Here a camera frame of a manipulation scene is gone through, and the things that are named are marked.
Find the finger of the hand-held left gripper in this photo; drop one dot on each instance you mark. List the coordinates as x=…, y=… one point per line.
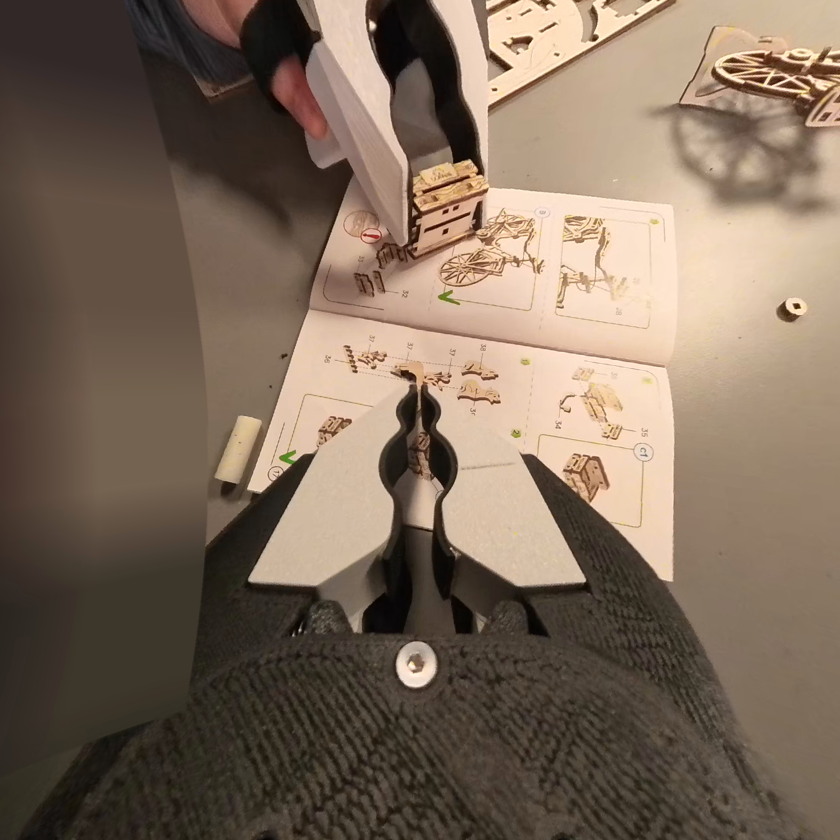
x=358, y=105
x=476, y=79

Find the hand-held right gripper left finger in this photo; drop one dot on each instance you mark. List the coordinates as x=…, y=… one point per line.
x=328, y=518

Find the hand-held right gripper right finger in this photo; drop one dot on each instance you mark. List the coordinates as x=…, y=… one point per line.
x=508, y=525

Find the small wooden box model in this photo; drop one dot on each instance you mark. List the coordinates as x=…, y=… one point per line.
x=446, y=210

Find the small wooden model part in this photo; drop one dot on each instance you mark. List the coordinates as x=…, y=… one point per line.
x=412, y=371

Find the wooden carriage model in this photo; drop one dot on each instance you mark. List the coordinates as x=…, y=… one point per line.
x=774, y=79

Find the person's left hand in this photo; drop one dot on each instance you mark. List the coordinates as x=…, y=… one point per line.
x=302, y=105

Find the punched wooden part sheet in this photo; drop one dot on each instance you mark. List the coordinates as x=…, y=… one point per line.
x=229, y=88
x=564, y=46

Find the small white wax stick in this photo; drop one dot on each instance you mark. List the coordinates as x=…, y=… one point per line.
x=237, y=453

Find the open instruction booklet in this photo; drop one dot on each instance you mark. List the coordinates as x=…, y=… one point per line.
x=590, y=367

